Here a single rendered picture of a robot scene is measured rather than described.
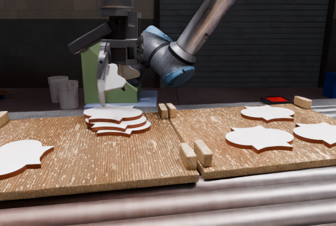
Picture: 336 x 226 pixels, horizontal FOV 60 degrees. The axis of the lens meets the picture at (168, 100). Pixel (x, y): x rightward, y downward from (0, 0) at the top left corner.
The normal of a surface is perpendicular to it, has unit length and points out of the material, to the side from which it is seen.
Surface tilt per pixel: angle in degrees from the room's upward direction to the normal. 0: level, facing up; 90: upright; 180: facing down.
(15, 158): 0
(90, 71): 90
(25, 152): 0
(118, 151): 0
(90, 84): 90
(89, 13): 90
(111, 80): 57
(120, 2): 90
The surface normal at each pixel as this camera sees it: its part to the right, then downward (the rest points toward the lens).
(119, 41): -0.16, 0.26
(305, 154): 0.00, -0.97
